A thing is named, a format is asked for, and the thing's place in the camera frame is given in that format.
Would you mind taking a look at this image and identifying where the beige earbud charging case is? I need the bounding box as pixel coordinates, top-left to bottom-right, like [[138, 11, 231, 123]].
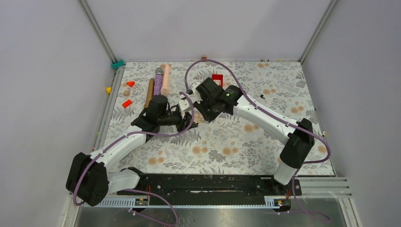
[[193, 112, 205, 123]]

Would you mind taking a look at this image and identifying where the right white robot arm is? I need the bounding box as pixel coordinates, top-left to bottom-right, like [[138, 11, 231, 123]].
[[191, 78, 315, 195]]

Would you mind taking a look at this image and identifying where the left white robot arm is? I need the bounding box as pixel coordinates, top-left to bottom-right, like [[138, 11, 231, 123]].
[[66, 93, 195, 206]]

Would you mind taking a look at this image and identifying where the floral patterned table mat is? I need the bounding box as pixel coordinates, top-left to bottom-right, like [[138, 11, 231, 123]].
[[105, 61, 321, 175]]

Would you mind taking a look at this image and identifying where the red small box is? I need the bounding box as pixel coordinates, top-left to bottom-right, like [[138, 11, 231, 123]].
[[212, 74, 223, 87]]

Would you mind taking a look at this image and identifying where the pink microphone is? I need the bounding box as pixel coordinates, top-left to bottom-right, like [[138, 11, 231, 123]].
[[160, 64, 170, 97]]

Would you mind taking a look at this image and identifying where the brown microphone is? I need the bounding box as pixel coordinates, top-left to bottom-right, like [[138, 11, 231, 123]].
[[144, 78, 155, 108]]

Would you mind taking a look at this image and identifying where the purple glitter microphone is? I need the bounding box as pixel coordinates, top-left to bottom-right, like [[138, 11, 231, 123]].
[[153, 68, 164, 96]]

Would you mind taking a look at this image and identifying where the red flat block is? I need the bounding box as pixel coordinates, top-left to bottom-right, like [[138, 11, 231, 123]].
[[122, 100, 132, 108]]

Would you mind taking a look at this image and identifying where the red triangular block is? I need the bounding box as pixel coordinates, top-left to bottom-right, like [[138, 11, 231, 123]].
[[126, 81, 135, 87]]

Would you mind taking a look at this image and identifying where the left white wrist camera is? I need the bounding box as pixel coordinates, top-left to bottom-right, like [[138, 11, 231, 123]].
[[178, 99, 193, 113]]

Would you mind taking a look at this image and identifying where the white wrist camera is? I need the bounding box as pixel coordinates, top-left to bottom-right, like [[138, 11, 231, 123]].
[[178, 99, 193, 113], [187, 81, 202, 104]]

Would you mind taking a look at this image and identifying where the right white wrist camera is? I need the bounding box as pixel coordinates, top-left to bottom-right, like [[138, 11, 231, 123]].
[[187, 81, 202, 104]]

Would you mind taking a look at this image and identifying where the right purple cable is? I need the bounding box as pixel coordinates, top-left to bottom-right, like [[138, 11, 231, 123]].
[[184, 59, 333, 224]]

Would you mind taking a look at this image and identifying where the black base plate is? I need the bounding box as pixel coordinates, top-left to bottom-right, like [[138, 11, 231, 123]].
[[135, 174, 302, 205]]

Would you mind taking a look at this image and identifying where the slotted cable duct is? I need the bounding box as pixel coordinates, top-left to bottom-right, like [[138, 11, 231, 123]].
[[95, 196, 283, 209]]

